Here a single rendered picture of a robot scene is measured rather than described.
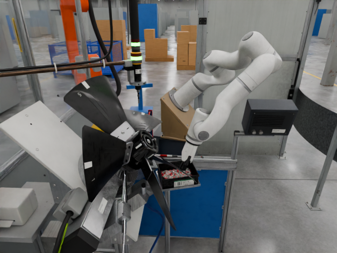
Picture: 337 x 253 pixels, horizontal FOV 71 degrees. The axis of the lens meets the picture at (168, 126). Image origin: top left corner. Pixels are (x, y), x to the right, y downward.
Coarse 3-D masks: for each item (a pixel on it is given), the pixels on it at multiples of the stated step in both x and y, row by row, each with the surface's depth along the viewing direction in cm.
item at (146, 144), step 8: (136, 136) 95; (144, 136) 98; (136, 144) 94; (144, 144) 93; (152, 144) 100; (136, 152) 94; (144, 152) 94; (152, 152) 95; (136, 160) 96; (128, 168) 96; (136, 168) 99
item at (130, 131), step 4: (124, 124) 99; (128, 124) 100; (120, 128) 98; (124, 128) 99; (128, 128) 100; (132, 128) 100; (112, 132) 97; (116, 132) 98; (120, 132) 98; (124, 132) 99; (128, 132) 100; (132, 132) 100; (116, 136) 97; (120, 136) 98; (124, 136) 99; (128, 136) 99; (124, 140) 98
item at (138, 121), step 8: (128, 112) 126; (136, 112) 128; (128, 120) 119; (136, 120) 120; (144, 120) 121; (152, 120) 124; (160, 120) 131; (136, 128) 113; (144, 128) 113; (152, 128) 115
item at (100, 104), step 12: (96, 84) 98; (108, 84) 101; (72, 96) 90; (84, 96) 93; (96, 96) 96; (108, 96) 98; (84, 108) 92; (96, 108) 95; (108, 108) 97; (120, 108) 100; (96, 120) 94; (108, 120) 96; (120, 120) 98; (108, 132) 96
